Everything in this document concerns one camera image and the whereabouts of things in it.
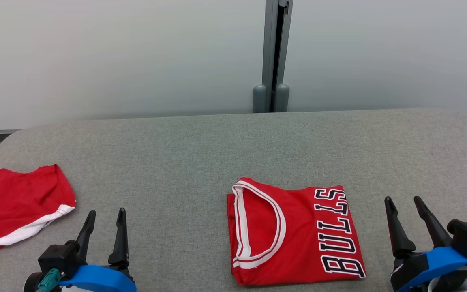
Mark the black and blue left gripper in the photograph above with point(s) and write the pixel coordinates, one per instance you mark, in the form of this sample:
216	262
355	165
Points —
59	257

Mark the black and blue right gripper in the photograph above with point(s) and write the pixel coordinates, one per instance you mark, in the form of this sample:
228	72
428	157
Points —
440	263

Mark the red Bulls basketball jersey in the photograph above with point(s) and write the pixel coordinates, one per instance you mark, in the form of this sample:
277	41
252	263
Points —
298	235

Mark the red shorts with white trim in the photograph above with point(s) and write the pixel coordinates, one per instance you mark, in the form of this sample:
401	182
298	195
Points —
14	198

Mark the grey metal partition post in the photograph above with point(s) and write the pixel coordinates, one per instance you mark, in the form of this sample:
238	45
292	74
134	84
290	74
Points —
269	48

